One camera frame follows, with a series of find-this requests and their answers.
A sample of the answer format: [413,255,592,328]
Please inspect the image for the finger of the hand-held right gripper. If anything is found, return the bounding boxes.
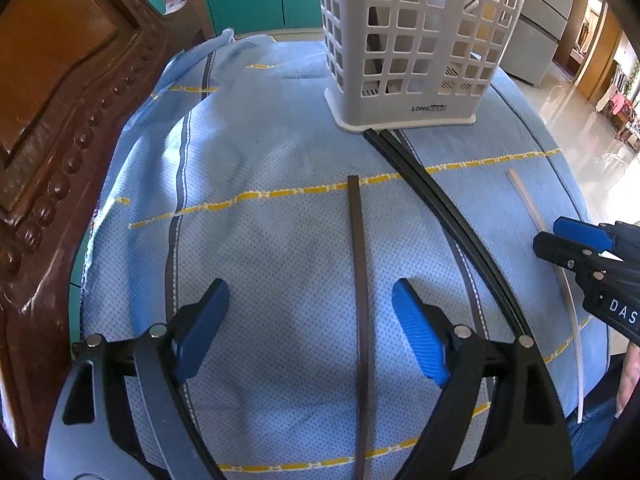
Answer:
[532,232,626,286]
[552,216,632,252]

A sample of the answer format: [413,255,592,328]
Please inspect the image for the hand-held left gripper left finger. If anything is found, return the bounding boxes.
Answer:
[45,278,231,480]

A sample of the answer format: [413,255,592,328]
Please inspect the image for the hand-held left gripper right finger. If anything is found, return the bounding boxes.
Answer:
[391,278,576,480]

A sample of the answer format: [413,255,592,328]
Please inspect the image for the beige chopstick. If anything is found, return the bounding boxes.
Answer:
[506,168,587,424]

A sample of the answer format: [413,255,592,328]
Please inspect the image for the dark brown chopstick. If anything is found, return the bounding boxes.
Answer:
[346,175,372,480]

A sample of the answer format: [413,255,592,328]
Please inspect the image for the black chopstick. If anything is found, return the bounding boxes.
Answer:
[363,129,527,342]
[379,129,535,340]

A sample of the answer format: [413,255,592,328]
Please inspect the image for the white plastic utensil holder basket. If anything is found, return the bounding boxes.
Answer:
[315,0,534,136]

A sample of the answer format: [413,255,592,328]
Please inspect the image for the person's right hand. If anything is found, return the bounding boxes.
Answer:
[616,352,640,418]

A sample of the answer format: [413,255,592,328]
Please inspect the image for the light blue checked cloth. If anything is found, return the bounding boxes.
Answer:
[70,29,615,480]

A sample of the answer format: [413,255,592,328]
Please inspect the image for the person's blue jeans leg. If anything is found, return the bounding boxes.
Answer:
[567,390,623,473]

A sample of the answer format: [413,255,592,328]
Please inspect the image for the carved wooden headboard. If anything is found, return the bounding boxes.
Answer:
[0,0,217,461]

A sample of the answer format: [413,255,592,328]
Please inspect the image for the wooden door frame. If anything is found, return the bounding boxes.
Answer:
[552,0,625,111]

